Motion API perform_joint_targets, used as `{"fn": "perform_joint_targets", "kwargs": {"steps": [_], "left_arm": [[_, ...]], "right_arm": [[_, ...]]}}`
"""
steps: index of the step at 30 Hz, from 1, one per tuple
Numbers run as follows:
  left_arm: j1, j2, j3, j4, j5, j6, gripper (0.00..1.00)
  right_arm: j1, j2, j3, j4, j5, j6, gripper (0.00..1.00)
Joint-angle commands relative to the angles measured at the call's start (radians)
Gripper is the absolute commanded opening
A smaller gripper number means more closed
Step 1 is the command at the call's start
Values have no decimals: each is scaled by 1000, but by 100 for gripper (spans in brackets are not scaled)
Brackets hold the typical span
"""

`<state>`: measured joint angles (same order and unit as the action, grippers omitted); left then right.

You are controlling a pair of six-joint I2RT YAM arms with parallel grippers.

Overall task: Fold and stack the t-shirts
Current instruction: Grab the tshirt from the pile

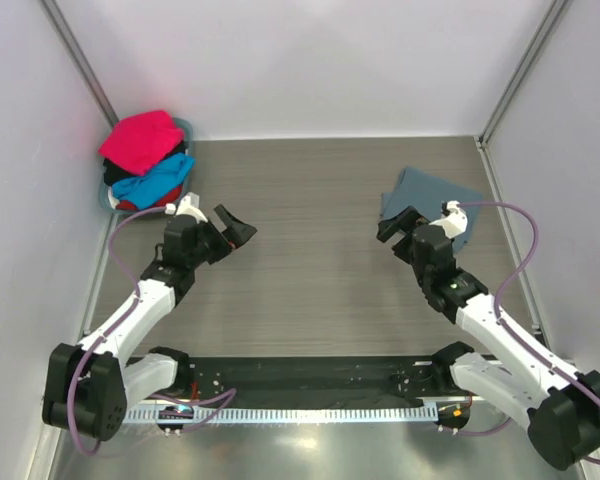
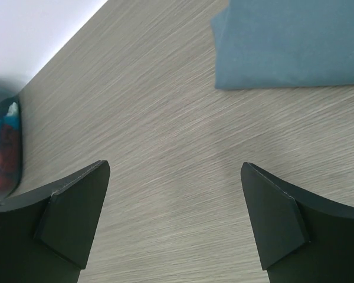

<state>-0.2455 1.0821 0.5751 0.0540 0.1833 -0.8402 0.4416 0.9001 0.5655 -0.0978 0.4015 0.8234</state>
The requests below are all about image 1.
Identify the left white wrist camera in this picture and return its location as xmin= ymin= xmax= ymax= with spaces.
xmin=165 ymin=192 xmax=208 ymax=222

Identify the teal plastic laundry basket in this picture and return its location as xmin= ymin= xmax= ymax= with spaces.
xmin=98 ymin=117 xmax=194 ymax=215

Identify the bright blue t shirt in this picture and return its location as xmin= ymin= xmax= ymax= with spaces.
xmin=111 ymin=154 xmax=195 ymax=211

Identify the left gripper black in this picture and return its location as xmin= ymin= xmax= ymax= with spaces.
xmin=186 ymin=206 xmax=254 ymax=269

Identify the white garment in basket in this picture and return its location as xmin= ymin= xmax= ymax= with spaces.
xmin=107 ymin=187 xmax=120 ymax=209

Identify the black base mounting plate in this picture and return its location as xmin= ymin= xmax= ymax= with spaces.
xmin=132 ymin=355 xmax=491 ymax=401

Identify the grey blue t shirt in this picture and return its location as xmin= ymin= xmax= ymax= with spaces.
xmin=379 ymin=167 xmax=484 ymax=223

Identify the black t shirt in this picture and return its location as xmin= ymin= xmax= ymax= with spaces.
xmin=102 ymin=141 xmax=189 ymax=186

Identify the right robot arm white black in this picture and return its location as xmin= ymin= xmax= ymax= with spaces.
xmin=376 ymin=201 xmax=600 ymax=471

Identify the white slotted cable duct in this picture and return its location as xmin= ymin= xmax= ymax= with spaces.
xmin=123 ymin=402 xmax=438 ymax=425

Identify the aluminium frame post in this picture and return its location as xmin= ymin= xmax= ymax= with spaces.
xmin=39 ymin=0 xmax=119 ymax=127
xmin=476 ymin=0 xmax=572 ymax=150

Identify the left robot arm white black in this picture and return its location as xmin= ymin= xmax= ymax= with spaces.
xmin=42 ymin=196 xmax=257 ymax=445

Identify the pink red t shirt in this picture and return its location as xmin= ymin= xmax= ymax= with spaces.
xmin=98 ymin=110 xmax=185 ymax=176

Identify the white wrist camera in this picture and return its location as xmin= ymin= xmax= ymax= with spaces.
xmin=430 ymin=201 xmax=468 ymax=240
xmin=165 ymin=192 xmax=208 ymax=222

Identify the right aluminium frame post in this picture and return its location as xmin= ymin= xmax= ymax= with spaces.
xmin=476 ymin=0 xmax=572 ymax=150

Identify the left aluminium frame post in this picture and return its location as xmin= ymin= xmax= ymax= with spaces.
xmin=39 ymin=0 xmax=119 ymax=127

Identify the red garment in basket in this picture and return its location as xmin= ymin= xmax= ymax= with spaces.
xmin=116 ymin=186 xmax=183 ymax=212

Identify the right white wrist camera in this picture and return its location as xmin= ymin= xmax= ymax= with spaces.
xmin=430 ymin=201 xmax=468 ymax=240

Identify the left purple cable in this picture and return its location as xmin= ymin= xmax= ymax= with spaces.
xmin=67 ymin=206 xmax=238 ymax=457

